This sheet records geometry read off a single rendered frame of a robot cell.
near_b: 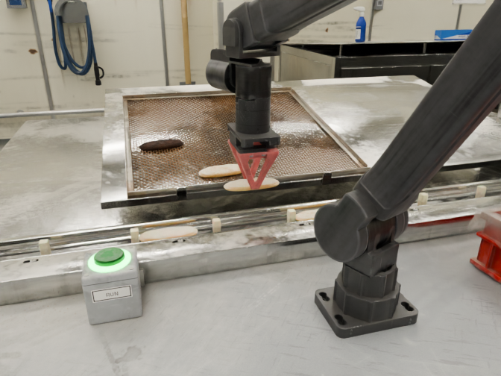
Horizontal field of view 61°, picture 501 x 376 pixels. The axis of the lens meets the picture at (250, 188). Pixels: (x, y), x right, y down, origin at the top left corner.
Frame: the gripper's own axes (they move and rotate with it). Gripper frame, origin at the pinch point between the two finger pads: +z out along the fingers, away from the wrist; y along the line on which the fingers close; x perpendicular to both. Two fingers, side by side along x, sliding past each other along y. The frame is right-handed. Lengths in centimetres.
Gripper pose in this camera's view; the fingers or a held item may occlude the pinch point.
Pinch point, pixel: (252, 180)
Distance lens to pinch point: 73.8
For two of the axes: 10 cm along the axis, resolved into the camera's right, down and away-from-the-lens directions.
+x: -9.6, 1.0, -2.5
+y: -2.7, -3.9, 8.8
